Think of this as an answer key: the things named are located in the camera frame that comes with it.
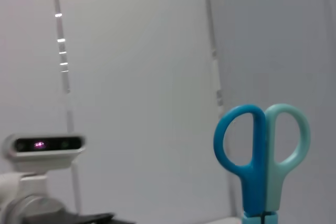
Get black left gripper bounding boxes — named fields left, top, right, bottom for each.
left=22, top=212, right=137, bottom=224

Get blue sheathed scissors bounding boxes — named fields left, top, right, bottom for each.
left=214, top=103, right=312, bottom=224

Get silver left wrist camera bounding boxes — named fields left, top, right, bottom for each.
left=2, top=132, right=87, bottom=182

